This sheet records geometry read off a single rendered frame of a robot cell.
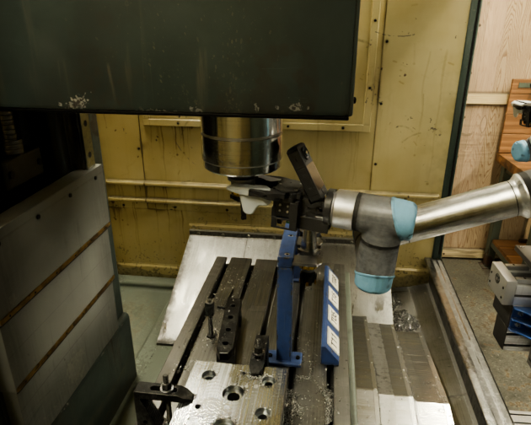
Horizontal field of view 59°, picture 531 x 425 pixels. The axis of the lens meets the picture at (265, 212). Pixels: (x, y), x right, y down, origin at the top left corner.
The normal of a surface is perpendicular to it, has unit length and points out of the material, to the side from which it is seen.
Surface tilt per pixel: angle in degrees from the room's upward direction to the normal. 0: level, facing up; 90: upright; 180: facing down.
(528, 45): 90
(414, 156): 90
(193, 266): 24
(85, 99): 90
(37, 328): 90
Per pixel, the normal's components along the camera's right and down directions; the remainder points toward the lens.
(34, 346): 0.99, 0.05
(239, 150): 0.02, 0.38
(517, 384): 0.00, -0.92
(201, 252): -0.05, -0.69
